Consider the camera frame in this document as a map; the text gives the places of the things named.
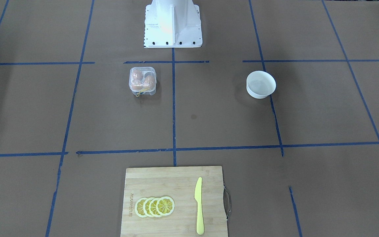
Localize bamboo cutting board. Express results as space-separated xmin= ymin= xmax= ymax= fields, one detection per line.
xmin=120 ymin=166 xmax=228 ymax=237

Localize clear plastic egg box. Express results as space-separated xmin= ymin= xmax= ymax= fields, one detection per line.
xmin=128 ymin=66 xmax=157 ymax=97

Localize yellow plastic knife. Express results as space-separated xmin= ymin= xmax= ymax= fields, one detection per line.
xmin=194 ymin=177 xmax=205 ymax=235

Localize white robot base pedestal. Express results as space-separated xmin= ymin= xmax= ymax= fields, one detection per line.
xmin=143 ymin=0 xmax=203 ymax=48

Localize brown egg front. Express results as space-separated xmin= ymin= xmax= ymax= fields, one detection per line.
xmin=131 ymin=80 xmax=143 ymax=90

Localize lemon slice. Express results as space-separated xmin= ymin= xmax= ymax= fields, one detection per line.
xmin=134 ymin=197 xmax=147 ymax=218
xmin=143 ymin=197 xmax=154 ymax=217
xmin=148 ymin=198 xmax=161 ymax=217
xmin=156 ymin=196 xmax=175 ymax=216

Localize white bowl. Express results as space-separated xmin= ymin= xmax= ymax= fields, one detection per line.
xmin=246 ymin=70 xmax=276 ymax=99

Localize brown egg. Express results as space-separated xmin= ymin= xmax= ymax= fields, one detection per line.
xmin=131 ymin=69 xmax=143 ymax=81
xmin=143 ymin=75 xmax=156 ymax=90
xmin=131 ymin=80 xmax=143 ymax=90

